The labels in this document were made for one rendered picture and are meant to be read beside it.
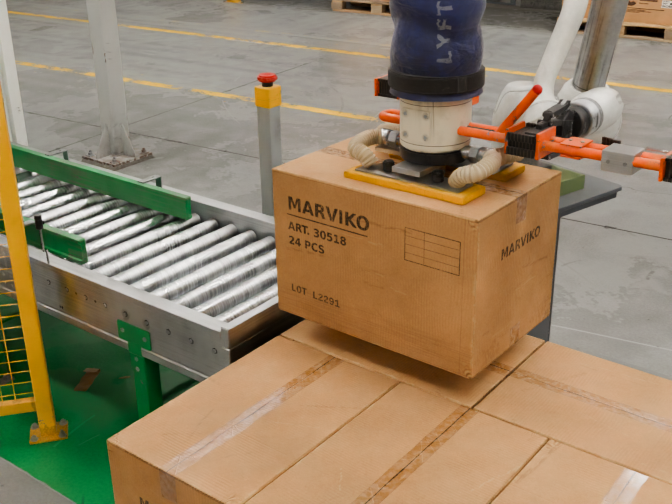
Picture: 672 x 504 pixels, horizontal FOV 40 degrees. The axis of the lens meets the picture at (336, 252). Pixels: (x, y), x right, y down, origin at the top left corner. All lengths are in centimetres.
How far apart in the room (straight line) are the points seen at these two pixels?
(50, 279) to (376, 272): 118
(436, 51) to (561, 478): 95
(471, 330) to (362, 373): 36
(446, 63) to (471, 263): 45
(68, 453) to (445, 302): 147
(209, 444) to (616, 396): 97
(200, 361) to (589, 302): 194
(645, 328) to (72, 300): 219
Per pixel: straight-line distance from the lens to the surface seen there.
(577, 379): 237
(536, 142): 206
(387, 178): 218
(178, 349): 261
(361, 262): 223
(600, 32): 283
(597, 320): 384
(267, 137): 325
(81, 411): 330
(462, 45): 210
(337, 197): 221
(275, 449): 208
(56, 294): 299
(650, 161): 198
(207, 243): 314
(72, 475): 301
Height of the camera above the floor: 177
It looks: 24 degrees down
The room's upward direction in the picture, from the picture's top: 1 degrees counter-clockwise
